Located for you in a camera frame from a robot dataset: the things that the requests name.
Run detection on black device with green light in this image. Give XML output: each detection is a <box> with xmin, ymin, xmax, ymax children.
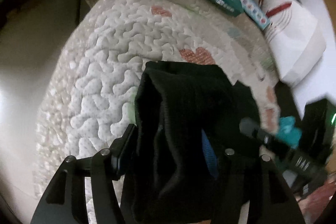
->
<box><xmin>299</xmin><ymin>98</ymin><xmax>336</xmax><ymax>161</ymax></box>

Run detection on light blue dotted box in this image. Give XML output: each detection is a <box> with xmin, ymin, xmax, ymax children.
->
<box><xmin>234</xmin><ymin>0</ymin><xmax>271</xmax><ymax>30</ymax></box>

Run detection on black pants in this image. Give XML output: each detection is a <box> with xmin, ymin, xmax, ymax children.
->
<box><xmin>131</xmin><ymin>61</ymin><xmax>263</xmax><ymax>224</ymax></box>

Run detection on quilted patchwork blanket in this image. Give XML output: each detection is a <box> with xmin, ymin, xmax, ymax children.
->
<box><xmin>31</xmin><ymin>0</ymin><xmax>281</xmax><ymax>224</ymax></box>

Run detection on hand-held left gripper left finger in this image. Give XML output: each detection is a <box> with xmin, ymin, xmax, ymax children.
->
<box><xmin>31</xmin><ymin>124</ymin><xmax>138</xmax><ymax>224</ymax></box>

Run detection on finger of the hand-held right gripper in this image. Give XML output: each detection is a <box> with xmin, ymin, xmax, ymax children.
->
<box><xmin>239</xmin><ymin>118</ymin><xmax>289</xmax><ymax>155</ymax></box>

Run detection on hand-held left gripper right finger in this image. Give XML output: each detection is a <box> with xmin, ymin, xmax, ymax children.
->
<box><xmin>201</xmin><ymin>132</ymin><xmax>306</xmax><ymax>224</ymax></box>

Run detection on teal star towel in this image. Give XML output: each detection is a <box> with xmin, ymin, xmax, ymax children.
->
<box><xmin>276</xmin><ymin>116</ymin><xmax>302</xmax><ymax>148</ymax></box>

